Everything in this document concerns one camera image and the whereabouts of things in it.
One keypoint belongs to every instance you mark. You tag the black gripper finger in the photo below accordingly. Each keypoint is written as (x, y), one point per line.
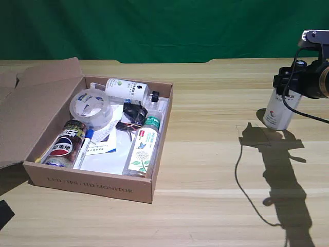
(4, 214)

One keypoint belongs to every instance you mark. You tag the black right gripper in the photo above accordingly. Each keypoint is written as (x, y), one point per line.
(317, 79)

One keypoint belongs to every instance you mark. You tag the white bottle black cap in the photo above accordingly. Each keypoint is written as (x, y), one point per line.
(278, 113)

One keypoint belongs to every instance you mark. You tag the brown cardboard box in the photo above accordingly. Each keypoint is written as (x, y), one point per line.
(84, 182)

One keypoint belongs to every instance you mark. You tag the clear bottle butterfly label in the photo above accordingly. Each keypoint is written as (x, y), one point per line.
(142, 151)

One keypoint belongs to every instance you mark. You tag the white labelled bottle green dot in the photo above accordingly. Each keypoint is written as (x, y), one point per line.
(123, 88)

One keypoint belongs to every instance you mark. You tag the yellow pencil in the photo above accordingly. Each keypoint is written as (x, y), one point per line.
(38, 160)

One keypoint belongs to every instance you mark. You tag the Pepsi drink can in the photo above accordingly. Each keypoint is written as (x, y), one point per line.
(64, 146)

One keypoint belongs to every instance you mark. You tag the white marker blue cap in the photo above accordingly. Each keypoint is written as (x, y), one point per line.
(83, 151)

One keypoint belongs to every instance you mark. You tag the white printed receipt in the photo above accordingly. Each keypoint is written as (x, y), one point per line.
(102, 133)

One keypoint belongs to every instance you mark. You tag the clear plastic bag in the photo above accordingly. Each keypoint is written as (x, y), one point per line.
(158, 106)

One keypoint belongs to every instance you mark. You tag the clear adhesive tape roll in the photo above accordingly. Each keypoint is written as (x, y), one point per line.
(100, 118)

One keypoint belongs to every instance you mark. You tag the green backdrop cloth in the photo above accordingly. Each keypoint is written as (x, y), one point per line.
(154, 28)

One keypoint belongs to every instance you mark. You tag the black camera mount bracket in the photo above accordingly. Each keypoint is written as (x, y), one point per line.
(321, 45)

